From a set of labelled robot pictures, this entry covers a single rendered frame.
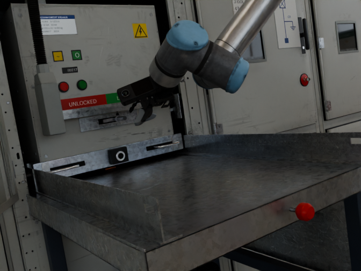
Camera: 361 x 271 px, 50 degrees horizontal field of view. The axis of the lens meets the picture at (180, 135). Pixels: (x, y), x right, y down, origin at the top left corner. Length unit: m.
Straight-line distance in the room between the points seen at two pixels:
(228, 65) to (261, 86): 0.72
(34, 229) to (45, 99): 0.37
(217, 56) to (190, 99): 0.51
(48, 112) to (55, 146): 0.16
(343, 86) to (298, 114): 0.37
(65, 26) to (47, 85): 0.25
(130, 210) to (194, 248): 0.12
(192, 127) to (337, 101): 0.89
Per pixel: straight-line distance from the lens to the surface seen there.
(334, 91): 2.07
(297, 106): 1.83
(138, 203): 0.62
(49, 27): 1.30
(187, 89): 1.44
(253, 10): 1.15
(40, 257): 1.24
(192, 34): 0.94
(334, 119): 2.09
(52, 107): 1.14
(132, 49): 1.39
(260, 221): 0.71
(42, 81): 1.14
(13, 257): 1.23
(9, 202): 1.12
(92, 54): 1.33
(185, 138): 1.45
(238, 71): 0.96
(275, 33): 1.78
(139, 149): 1.36
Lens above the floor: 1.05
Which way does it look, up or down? 5 degrees down
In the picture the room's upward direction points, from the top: 9 degrees counter-clockwise
